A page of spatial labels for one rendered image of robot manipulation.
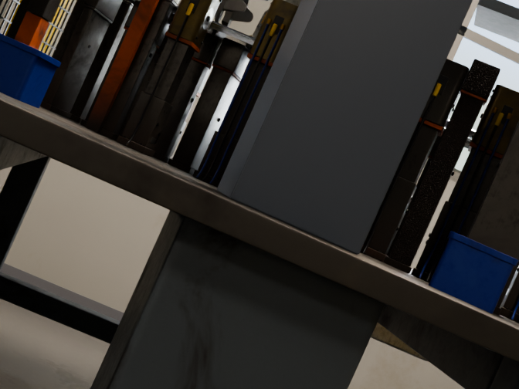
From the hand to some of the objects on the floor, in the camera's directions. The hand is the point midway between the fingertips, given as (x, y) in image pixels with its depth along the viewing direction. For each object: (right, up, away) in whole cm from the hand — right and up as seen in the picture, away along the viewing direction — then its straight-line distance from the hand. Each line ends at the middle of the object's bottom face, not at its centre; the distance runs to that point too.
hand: (218, 21), depth 207 cm
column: (-16, -105, -63) cm, 123 cm away
